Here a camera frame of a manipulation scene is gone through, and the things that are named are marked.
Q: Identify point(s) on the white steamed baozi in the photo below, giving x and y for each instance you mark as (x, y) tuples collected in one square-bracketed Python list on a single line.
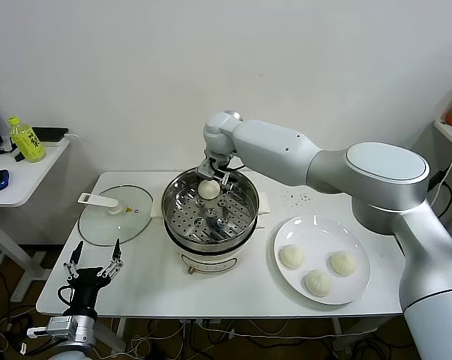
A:
[(292, 257), (343, 263), (318, 284), (208, 190)]

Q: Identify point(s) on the scattered black crumbs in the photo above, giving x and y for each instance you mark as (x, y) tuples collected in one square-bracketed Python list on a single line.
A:
[(294, 195)]

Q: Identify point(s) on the yellow green tea bottle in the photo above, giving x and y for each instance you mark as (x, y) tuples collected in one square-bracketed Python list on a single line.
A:
[(29, 146)]

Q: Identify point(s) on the black smartphone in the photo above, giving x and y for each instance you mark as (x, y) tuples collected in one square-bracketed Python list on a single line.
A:
[(49, 134)]

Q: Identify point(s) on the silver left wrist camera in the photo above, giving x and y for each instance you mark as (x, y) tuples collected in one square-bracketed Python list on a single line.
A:
[(55, 325)]

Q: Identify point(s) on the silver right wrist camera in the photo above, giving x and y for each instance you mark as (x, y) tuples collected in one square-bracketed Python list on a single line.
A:
[(206, 168)]

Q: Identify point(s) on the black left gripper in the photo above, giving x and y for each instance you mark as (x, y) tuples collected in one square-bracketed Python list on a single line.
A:
[(87, 287)]

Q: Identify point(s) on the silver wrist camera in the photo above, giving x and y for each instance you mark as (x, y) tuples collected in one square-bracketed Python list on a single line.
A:
[(206, 168), (55, 325)]

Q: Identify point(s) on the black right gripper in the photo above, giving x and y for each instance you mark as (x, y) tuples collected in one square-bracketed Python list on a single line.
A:
[(220, 167)]

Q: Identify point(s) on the perforated steel steamer basket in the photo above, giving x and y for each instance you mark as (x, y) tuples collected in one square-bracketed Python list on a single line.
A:
[(244, 195)]

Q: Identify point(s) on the round white plate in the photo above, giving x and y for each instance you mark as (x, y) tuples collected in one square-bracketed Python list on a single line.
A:
[(315, 232)]

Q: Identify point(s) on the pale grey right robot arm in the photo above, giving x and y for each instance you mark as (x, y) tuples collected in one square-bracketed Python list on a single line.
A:
[(285, 150)]

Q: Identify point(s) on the small black plug adapter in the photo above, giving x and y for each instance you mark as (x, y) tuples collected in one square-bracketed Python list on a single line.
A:
[(20, 156)]

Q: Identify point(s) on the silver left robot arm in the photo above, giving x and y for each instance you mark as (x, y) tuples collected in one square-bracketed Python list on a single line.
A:
[(77, 333)]

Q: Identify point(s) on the white power strip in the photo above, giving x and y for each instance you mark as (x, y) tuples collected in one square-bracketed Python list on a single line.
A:
[(199, 321)]

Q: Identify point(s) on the white electric cooking pot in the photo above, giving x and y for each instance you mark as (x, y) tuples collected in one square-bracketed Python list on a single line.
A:
[(207, 262)]

